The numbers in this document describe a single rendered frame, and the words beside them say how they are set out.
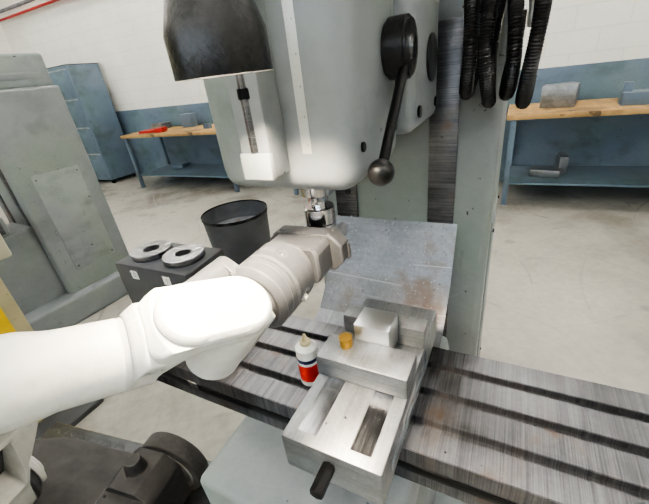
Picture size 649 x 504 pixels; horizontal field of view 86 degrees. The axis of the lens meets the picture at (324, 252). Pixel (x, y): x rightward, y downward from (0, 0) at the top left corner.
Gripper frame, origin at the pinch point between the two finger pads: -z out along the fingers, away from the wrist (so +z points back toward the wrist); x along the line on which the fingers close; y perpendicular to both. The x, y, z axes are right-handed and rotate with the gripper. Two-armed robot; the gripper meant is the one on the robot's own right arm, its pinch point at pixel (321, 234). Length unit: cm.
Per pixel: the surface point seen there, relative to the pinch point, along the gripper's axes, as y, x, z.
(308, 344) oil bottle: 19.7, 3.2, 5.0
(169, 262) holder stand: 8.5, 35.8, 2.6
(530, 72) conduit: -18.3, -26.6, -19.5
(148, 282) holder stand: 13.4, 42.6, 4.6
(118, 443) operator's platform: 80, 84, 14
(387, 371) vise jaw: 17.9, -12.2, 7.8
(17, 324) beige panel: 64, 173, -3
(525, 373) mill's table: 29.6, -31.6, -9.5
